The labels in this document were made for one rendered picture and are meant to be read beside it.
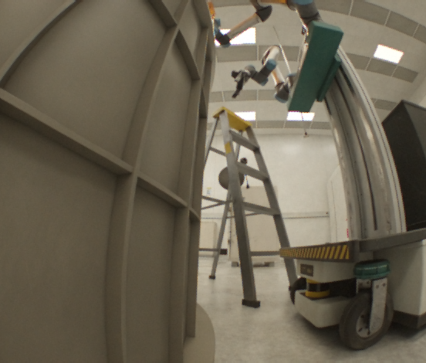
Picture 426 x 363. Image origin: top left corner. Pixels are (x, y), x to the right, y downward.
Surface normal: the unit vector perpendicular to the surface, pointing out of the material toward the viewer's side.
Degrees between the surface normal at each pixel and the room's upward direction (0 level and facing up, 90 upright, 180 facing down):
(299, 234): 90
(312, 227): 90
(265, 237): 90
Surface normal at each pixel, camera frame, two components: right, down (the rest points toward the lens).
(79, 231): 0.94, -0.07
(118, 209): -0.32, -0.32
